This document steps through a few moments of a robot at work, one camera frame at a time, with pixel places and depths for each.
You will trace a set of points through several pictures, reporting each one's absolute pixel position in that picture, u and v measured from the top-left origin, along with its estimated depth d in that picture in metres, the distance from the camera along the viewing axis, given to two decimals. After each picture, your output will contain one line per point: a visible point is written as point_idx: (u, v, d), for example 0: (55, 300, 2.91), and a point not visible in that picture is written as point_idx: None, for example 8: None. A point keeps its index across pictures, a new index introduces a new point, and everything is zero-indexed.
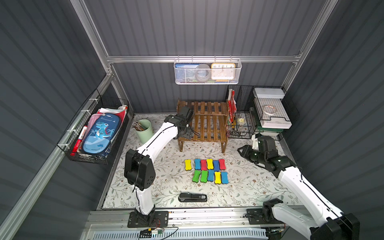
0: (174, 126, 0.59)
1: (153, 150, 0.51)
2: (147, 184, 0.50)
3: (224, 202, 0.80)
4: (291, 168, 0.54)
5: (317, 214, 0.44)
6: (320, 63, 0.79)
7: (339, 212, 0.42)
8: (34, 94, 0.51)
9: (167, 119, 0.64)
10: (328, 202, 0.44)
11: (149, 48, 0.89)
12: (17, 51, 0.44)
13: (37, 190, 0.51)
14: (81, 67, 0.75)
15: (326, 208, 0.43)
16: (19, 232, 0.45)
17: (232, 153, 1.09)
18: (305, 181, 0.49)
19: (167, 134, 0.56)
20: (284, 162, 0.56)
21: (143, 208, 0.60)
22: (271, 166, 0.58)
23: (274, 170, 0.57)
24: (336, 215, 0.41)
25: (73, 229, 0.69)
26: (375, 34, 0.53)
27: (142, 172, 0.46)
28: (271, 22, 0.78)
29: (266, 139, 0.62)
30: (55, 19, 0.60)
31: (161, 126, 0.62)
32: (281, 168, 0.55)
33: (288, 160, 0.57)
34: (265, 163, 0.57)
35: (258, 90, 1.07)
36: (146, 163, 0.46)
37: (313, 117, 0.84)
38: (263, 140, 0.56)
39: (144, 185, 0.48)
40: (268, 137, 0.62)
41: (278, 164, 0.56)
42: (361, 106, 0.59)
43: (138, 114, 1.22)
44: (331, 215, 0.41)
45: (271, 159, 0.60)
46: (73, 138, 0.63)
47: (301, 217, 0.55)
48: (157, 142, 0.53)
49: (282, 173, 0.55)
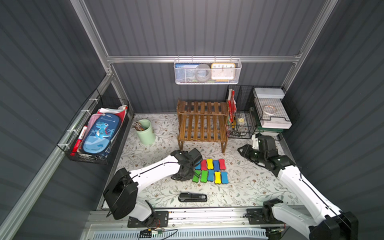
0: (177, 164, 0.56)
1: (144, 179, 0.46)
2: (119, 215, 0.42)
3: (225, 202, 0.80)
4: (290, 166, 0.54)
5: (315, 212, 0.44)
6: (320, 63, 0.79)
7: (338, 210, 0.42)
8: (33, 93, 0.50)
9: (173, 154, 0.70)
10: (326, 201, 0.44)
11: (149, 48, 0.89)
12: (17, 51, 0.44)
13: (37, 190, 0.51)
14: (81, 67, 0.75)
15: (325, 205, 0.43)
16: (19, 232, 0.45)
17: (232, 153, 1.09)
18: (304, 179, 0.50)
19: (165, 168, 0.52)
20: (283, 161, 0.56)
21: (139, 216, 0.58)
22: (270, 165, 0.59)
23: (273, 169, 0.58)
24: (334, 213, 0.41)
25: (73, 229, 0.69)
26: (376, 34, 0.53)
27: (121, 199, 0.41)
28: (271, 22, 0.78)
29: (266, 138, 0.63)
30: (55, 19, 0.60)
31: (164, 159, 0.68)
32: (281, 167, 0.55)
33: (287, 159, 0.57)
34: (265, 162, 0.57)
35: (258, 90, 1.07)
36: (129, 191, 0.41)
37: (313, 117, 0.84)
38: (263, 140, 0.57)
39: (115, 214, 0.41)
40: (268, 137, 0.63)
41: (277, 163, 0.57)
42: (362, 106, 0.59)
43: (138, 114, 1.22)
44: (329, 213, 0.41)
45: (272, 158, 0.61)
46: (73, 138, 0.63)
47: (300, 216, 0.55)
48: (152, 173, 0.49)
49: (282, 172, 0.55)
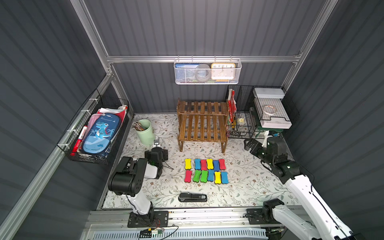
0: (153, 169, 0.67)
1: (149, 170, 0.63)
2: (135, 190, 0.48)
3: (224, 202, 0.80)
4: (300, 176, 0.50)
5: (323, 230, 0.42)
6: (320, 64, 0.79)
7: (348, 231, 0.40)
8: (33, 93, 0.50)
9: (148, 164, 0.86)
10: (337, 219, 0.42)
11: (149, 48, 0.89)
12: (17, 51, 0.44)
13: (37, 191, 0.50)
14: (81, 67, 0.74)
15: (335, 225, 0.41)
16: (19, 232, 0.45)
17: (232, 153, 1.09)
18: (314, 193, 0.47)
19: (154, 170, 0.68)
20: (293, 169, 0.52)
21: (141, 209, 0.61)
22: (278, 171, 0.55)
23: (281, 176, 0.54)
24: (344, 234, 0.39)
25: (73, 229, 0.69)
26: (375, 34, 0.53)
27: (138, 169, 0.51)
28: (271, 22, 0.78)
29: (276, 142, 0.57)
30: (55, 19, 0.60)
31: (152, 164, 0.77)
32: (291, 176, 0.51)
33: (297, 166, 0.53)
34: (273, 168, 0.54)
35: (258, 90, 1.07)
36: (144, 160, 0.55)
37: (313, 116, 0.84)
38: (273, 143, 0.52)
39: (133, 188, 0.46)
40: (279, 140, 0.57)
41: (287, 171, 0.52)
42: (362, 106, 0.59)
43: (138, 114, 1.22)
44: (339, 234, 0.39)
45: (280, 164, 0.57)
46: (73, 138, 0.63)
47: (303, 224, 0.54)
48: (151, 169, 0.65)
49: (291, 182, 0.51)
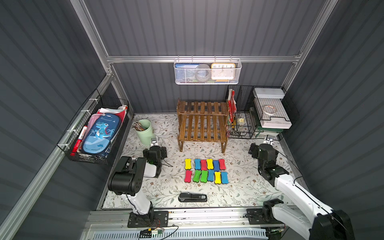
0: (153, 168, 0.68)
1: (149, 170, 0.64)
2: (135, 189, 0.48)
3: (225, 202, 0.80)
4: (284, 175, 0.59)
5: (308, 212, 0.47)
6: (320, 64, 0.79)
7: (329, 209, 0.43)
8: (33, 93, 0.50)
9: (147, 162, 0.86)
10: (319, 201, 0.47)
11: (149, 48, 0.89)
12: (17, 51, 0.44)
13: (37, 191, 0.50)
14: (81, 67, 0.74)
15: (317, 205, 0.46)
16: (19, 232, 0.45)
17: (232, 153, 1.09)
18: (298, 185, 0.53)
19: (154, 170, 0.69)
20: (278, 171, 0.61)
21: (141, 209, 0.61)
22: (266, 175, 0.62)
23: (269, 179, 0.62)
24: (326, 211, 0.44)
25: (73, 229, 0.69)
26: (375, 34, 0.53)
27: (137, 167, 0.51)
28: (271, 22, 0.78)
29: (267, 149, 0.64)
30: (55, 19, 0.60)
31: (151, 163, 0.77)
32: (276, 176, 0.59)
33: (282, 169, 0.62)
34: (263, 172, 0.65)
35: (258, 90, 1.07)
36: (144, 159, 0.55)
37: (313, 116, 0.84)
38: (264, 150, 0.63)
39: (133, 188, 0.47)
40: (269, 148, 0.63)
41: (273, 173, 0.61)
42: (362, 106, 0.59)
43: (138, 114, 1.22)
44: (321, 211, 0.44)
45: (268, 169, 0.64)
46: (73, 138, 0.63)
47: (301, 217, 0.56)
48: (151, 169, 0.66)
49: (277, 180, 0.59)
